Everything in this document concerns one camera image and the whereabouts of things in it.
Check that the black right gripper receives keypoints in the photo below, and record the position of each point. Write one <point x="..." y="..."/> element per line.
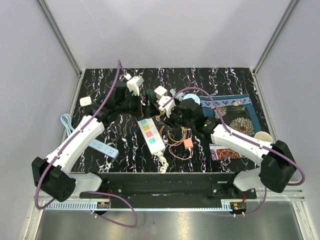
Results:
<point x="176" y="108"/>

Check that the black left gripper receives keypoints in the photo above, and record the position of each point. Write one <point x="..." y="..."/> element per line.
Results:
<point x="138" y="99"/>

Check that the white multicolour power strip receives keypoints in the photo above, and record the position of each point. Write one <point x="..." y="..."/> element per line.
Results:
<point x="151" y="135"/>

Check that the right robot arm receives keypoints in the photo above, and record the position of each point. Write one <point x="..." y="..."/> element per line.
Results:
<point x="275" y="163"/>

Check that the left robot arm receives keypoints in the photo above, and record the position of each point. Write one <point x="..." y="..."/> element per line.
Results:
<point x="52" y="174"/>

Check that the round light blue socket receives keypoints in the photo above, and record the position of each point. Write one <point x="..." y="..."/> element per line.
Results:
<point x="193" y="97"/>

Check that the pink USB charger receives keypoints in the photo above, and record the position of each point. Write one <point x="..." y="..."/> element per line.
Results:
<point x="188" y="143"/>

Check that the white cube socket adapter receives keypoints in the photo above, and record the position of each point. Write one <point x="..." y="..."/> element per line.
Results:
<point x="160" y="91"/>

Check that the dark floral square plate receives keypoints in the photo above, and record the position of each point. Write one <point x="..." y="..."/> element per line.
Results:
<point x="238" y="118"/>

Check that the blue patterned placemat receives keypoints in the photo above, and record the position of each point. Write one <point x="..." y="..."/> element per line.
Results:
<point x="219" y="152"/>

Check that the light blue power strip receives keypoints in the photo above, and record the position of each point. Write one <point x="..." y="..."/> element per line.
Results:
<point x="104" y="148"/>

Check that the white paper cup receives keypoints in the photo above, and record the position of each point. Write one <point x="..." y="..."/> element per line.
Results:
<point x="263" y="136"/>

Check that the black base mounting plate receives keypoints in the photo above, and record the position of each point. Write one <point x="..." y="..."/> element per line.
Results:
<point x="215" y="185"/>

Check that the white wall charger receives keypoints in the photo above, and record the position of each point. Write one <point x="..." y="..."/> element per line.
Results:
<point x="85" y="101"/>

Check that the aluminium frame post left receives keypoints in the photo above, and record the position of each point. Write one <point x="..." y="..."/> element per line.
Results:
<point x="59" y="36"/>

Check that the aluminium frame post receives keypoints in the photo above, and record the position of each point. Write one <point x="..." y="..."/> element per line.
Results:
<point x="276" y="34"/>
<point x="59" y="36"/>

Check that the aluminium frame post right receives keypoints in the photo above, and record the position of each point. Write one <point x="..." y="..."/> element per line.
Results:
<point x="276" y="34"/>

